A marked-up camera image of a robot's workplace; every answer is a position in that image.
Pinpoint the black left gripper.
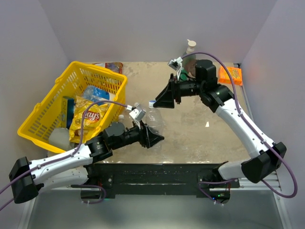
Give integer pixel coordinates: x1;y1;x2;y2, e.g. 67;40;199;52
112;119;164;150

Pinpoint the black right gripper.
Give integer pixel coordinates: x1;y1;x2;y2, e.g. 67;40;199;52
153;73;204;108

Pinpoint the clear plastic bottle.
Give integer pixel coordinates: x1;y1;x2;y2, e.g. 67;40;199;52
145;100;167;150

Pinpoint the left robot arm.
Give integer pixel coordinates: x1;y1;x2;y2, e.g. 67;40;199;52
9;122;164;204

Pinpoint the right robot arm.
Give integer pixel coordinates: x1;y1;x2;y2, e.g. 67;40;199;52
154;60;287;187

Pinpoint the white bottle cap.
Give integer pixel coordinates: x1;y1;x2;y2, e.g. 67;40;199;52
148;100;156;109

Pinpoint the green soap pump bottle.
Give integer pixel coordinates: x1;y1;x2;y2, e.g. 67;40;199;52
184;39;196;61

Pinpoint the green plastic bag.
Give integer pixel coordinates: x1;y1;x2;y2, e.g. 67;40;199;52
179;68;190;82

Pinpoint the red snack bag behind basket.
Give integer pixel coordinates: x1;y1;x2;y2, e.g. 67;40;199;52
93;62;123;74

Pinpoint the yellow Lays chips bag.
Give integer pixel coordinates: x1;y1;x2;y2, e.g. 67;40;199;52
69;96;108;144

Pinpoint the blue white plastic package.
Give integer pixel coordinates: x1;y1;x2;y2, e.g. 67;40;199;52
81;85;115;102

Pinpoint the orange candy box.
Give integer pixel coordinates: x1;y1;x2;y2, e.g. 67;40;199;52
218;66;243;86

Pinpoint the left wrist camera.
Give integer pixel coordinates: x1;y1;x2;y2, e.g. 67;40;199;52
129;108;146;128

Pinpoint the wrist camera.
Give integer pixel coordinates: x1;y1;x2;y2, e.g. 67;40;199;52
167;57;183;80
129;108;146;128

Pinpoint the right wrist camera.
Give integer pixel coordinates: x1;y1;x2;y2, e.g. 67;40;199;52
167;57;183;80

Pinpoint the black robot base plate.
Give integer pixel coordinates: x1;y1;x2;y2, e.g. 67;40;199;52
73;164;240;203

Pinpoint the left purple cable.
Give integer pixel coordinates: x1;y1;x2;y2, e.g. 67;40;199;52
0;100;133;211

